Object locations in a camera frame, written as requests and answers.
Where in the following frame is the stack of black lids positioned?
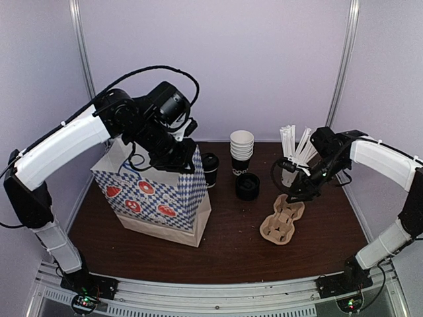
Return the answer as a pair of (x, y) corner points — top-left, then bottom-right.
(235, 172), (260, 201)

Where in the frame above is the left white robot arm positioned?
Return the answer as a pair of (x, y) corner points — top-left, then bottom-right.
(3, 81), (198, 293)

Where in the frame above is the right aluminium post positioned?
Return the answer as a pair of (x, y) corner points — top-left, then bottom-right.
(325, 0), (360, 127)

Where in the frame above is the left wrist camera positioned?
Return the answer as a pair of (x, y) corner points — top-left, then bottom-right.
(171, 118), (198, 142)

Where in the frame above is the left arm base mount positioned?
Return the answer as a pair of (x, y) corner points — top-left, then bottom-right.
(58, 264), (119, 300)

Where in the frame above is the black paper coffee cup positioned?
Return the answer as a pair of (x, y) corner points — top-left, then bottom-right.
(204, 167), (219, 188)

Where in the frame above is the blue checkered paper bag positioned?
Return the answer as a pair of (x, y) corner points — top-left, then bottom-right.
(91, 139), (212, 248)

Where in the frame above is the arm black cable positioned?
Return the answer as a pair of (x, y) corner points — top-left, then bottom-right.
(0, 65), (201, 229)
(270, 158), (351, 199)

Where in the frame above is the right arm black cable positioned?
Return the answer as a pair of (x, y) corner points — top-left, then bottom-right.
(270, 158), (351, 199)

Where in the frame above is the left aluminium post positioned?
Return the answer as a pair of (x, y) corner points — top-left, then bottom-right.
(69, 0), (95, 98)

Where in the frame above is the white cup holding straws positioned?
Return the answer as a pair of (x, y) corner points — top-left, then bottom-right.
(282, 165), (298, 188)

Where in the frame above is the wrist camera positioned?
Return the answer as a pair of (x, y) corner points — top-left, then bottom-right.
(277, 158), (311, 176)
(171, 118), (198, 142)

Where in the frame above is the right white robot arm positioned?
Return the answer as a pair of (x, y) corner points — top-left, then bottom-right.
(279, 125), (422, 292)

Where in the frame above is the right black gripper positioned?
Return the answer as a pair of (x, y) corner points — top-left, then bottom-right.
(287, 153), (348, 203)

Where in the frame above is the aluminium front rail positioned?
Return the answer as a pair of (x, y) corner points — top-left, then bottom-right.
(27, 254), (404, 317)

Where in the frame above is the bundle of white straws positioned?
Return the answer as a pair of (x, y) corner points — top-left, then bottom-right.
(280, 125), (317, 166)

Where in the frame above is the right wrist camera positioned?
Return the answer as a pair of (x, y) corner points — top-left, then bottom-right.
(277, 158), (311, 176)

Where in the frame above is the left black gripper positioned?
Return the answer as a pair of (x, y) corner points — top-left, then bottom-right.
(132, 117), (198, 174)

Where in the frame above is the black cup lid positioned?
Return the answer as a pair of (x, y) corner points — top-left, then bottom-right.
(201, 153), (219, 171)

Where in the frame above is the aluminium post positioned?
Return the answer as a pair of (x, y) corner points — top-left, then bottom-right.
(325, 0), (360, 127)
(69, 0), (95, 98)

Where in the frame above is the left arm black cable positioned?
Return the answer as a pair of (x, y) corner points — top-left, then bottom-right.
(0, 65), (201, 229)

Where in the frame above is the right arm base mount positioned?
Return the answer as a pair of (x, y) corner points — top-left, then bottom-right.
(315, 258), (373, 299)

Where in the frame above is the stack of paper cups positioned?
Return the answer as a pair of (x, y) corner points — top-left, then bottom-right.
(230, 130), (254, 176)

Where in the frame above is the cardboard cup carrier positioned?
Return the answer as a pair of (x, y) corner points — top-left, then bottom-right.
(259, 194), (305, 246)

